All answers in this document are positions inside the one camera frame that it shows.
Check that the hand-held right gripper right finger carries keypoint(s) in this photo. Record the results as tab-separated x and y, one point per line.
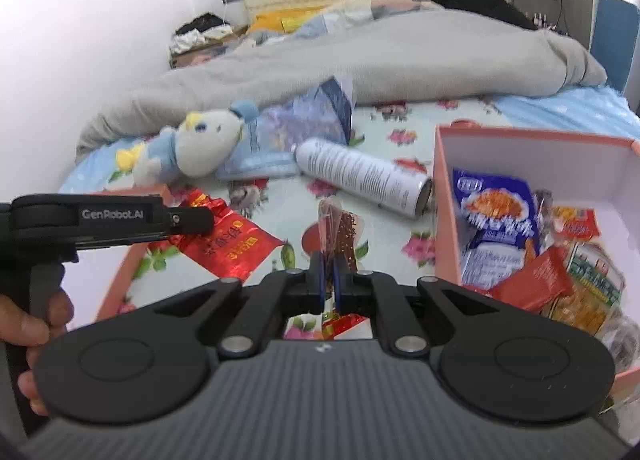
339	285

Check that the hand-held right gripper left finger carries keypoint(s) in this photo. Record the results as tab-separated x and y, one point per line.
319	285

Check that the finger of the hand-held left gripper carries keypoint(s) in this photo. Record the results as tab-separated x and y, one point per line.
192	221

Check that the red foil snack packet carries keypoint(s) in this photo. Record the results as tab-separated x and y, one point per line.
230	245

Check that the red yellow snack packet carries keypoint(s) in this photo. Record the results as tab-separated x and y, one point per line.
345	235

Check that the pink box lid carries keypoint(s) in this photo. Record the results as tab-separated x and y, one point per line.
120	275

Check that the blue snack packet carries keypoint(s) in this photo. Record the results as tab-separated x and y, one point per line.
500	220

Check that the small red packet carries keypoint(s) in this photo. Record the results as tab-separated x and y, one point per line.
535	280

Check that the dark brown snack packet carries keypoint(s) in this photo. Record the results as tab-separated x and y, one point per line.
542	210

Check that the pink box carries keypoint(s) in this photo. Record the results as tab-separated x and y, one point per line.
525	160

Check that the red clear snack packet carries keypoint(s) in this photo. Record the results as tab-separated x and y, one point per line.
575	225

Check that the green label snack packet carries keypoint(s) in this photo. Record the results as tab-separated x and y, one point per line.
590	285

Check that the grey packet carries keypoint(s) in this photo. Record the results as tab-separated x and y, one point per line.
617	340

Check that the person's left hand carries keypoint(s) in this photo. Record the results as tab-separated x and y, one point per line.
20	325

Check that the blue white plush toy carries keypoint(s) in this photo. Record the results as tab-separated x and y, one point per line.
205	140

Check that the blue floral bedsheet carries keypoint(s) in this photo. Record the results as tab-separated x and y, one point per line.
290	197

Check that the white spray can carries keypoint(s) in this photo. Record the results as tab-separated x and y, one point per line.
360	175

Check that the blue printed plastic bag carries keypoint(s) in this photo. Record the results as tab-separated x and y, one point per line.
300	115

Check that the cardboard box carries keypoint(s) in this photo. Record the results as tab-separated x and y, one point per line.
190	59

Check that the white cloth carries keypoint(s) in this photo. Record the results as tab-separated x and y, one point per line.
192	43

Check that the black clothes pile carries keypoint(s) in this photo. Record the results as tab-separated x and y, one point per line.
202	23

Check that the yellow pillow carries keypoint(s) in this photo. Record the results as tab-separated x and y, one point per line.
270	20

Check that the grey duvet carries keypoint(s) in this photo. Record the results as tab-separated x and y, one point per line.
425	55

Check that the patchwork quilt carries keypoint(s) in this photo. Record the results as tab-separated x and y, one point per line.
350	15

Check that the blue chair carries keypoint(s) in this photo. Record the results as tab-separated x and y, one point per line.
615	40

